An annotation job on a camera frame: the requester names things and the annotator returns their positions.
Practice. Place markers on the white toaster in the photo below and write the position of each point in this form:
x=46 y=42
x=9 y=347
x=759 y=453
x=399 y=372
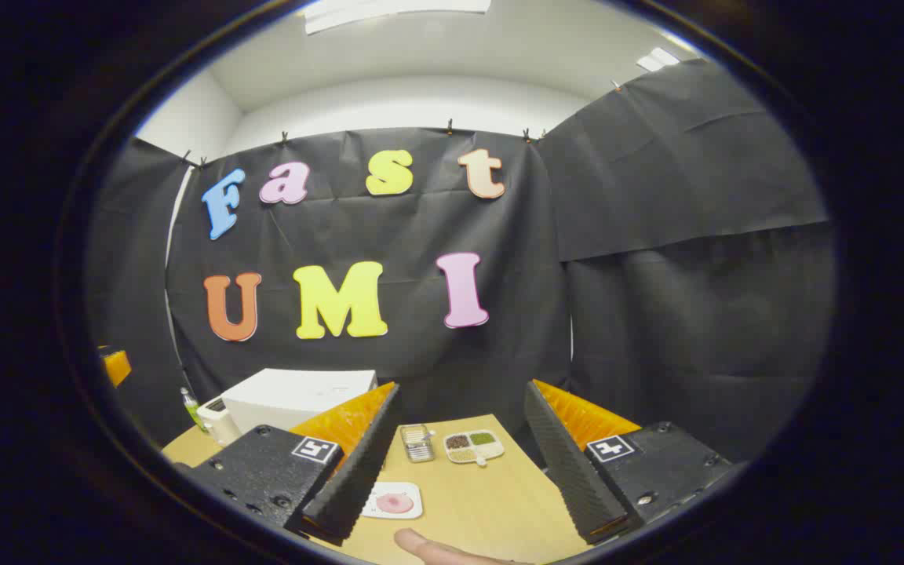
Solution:
x=216 y=420

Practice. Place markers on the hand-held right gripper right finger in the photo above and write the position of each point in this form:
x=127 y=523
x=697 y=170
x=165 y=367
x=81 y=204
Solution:
x=570 y=471

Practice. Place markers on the white microwave oven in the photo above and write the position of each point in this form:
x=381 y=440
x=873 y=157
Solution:
x=295 y=396

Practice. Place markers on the small ceiling light panel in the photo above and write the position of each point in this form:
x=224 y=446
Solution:
x=657 y=59

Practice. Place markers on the row of small cloth clips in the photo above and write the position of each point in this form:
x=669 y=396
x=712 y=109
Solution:
x=450 y=126

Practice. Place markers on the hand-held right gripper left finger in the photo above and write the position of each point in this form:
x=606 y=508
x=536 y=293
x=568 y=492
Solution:
x=358 y=471

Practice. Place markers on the pink round meat slice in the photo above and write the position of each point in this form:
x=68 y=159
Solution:
x=395 y=503

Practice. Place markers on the white square food plate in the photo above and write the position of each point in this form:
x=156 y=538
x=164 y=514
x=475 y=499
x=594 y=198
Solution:
x=409 y=493

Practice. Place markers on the green label drink bottle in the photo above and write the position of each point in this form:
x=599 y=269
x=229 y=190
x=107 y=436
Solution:
x=191 y=408

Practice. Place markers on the white divided condiment dish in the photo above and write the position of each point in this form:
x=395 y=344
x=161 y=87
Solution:
x=474 y=447

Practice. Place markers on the long ceiling light panel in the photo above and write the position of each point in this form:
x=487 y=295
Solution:
x=389 y=12

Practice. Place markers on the black backdrop cloth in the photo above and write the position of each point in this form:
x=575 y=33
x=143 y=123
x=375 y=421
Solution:
x=656 y=314

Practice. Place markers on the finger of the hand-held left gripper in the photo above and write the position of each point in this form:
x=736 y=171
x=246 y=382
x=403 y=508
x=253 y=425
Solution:
x=116 y=367

